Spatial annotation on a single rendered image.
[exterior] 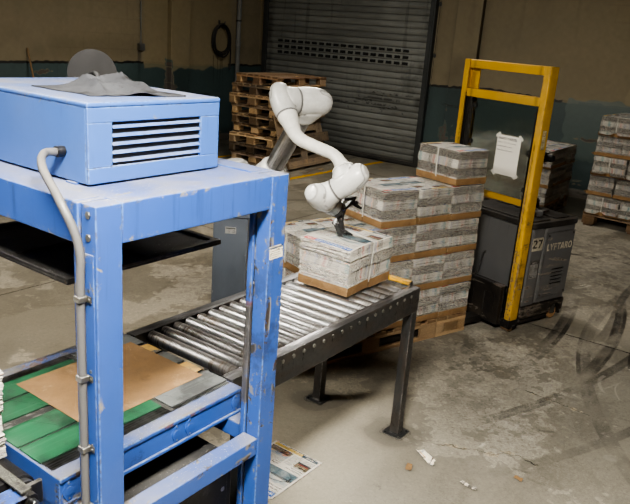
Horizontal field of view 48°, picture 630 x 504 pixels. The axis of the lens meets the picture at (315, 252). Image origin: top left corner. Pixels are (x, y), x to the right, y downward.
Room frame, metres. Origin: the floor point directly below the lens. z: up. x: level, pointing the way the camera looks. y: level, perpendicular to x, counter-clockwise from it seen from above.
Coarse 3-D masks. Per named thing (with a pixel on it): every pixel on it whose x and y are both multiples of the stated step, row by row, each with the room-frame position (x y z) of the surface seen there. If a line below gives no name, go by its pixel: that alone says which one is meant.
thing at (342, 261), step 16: (304, 240) 3.15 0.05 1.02; (320, 240) 3.13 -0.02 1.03; (336, 240) 3.14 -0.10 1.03; (352, 240) 3.16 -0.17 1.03; (304, 256) 3.17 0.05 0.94; (320, 256) 3.11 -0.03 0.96; (336, 256) 3.05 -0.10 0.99; (352, 256) 3.02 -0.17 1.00; (304, 272) 3.16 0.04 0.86; (320, 272) 3.11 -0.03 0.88; (336, 272) 3.06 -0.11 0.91; (352, 272) 3.04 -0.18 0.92
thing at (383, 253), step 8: (344, 224) 3.45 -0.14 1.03; (360, 232) 3.32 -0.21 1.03; (368, 232) 3.33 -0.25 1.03; (376, 232) 3.35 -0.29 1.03; (376, 240) 3.21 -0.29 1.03; (384, 240) 3.24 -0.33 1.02; (392, 240) 3.30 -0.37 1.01; (376, 248) 3.20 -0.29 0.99; (384, 248) 3.25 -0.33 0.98; (376, 256) 3.20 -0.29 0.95; (384, 256) 3.26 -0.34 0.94; (376, 264) 3.22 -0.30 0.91; (384, 264) 3.27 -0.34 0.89; (376, 272) 3.22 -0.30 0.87; (384, 272) 3.28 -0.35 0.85
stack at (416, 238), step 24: (288, 240) 3.95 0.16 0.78; (408, 240) 4.30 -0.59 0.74; (432, 240) 4.42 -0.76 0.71; (408, 264) 4.30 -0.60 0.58; (432, 264) 4.44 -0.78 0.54; (432, 288) 4.46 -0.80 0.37; (432, 312) 4.47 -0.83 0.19; (384, 336) 4.22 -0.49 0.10; (432, 336) 4.48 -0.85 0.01; (336, 360) 3.99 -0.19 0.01
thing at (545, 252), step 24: (504, 216) 4.99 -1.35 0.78; (552, 216) 5.04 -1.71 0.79; (480, 240) 5.15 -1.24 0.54; (504, 240) 4.97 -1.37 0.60; (552, 240) 4.93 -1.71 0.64; (504, 264) 4.94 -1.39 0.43; (528, 264) 4.79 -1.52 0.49; (552, 264) 4.96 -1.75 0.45; (528, 288) 4.82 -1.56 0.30; (552, 288) 4.99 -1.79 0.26; (528, 312) 4.83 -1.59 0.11; (552, 312) 5.04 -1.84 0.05
